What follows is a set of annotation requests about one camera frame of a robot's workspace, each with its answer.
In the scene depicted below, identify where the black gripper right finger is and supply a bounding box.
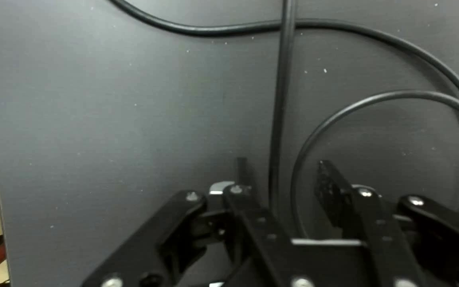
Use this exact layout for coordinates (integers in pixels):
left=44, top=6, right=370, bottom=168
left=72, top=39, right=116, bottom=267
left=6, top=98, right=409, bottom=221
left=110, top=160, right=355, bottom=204
left=315, top=157, right=459, bottom=287

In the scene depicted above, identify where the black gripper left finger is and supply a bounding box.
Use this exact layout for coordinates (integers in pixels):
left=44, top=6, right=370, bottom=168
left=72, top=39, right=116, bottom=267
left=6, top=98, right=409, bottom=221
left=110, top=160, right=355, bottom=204
left=79, top=156, right=295, bottom=287

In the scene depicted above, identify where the black charging cable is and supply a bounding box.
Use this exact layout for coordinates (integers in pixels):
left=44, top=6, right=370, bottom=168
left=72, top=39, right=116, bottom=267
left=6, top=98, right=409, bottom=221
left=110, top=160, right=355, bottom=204
left=108, top=0, right=459, bottom=237

